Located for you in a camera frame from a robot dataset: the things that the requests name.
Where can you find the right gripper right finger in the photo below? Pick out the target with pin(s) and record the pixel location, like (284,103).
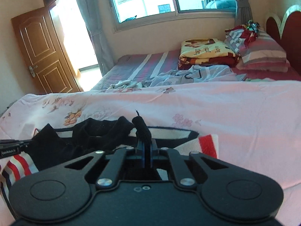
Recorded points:
(175,165)

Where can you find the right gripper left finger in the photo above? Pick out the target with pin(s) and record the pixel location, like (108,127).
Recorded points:
(110,176)

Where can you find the striped knit sweater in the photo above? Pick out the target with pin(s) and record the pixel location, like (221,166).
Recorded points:
(50,147)

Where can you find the pink floral quilt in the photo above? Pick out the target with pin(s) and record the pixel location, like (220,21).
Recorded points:
(257,123)

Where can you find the white small garment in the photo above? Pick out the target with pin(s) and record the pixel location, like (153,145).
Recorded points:
(126,84)

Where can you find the light blue garment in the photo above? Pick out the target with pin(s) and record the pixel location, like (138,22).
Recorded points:
(195,74)

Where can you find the striped bed sheet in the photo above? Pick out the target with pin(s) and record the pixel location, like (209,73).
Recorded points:
(141,67)

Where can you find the wooden door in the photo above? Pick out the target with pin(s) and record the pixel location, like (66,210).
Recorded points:
(42,53)

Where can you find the folded yellow red blanket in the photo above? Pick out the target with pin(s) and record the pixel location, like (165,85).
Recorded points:
(206,52)

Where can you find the striped pillow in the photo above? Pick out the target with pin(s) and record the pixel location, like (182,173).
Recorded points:
(262,54)

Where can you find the red cloth with trinket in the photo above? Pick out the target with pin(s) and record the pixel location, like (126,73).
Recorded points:
(250,31)

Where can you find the grey right curtain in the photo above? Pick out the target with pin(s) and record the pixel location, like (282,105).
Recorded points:
(243,12)

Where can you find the grey curtain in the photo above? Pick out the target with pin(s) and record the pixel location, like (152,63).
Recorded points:
(90,12)
(243,12)

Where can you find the grey left curtain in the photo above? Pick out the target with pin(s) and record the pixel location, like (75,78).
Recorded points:
(90,12)

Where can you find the red heart headboard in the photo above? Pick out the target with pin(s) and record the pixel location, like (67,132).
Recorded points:
(286,32)

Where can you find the window frame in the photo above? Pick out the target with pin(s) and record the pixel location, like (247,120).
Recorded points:
(129,14)

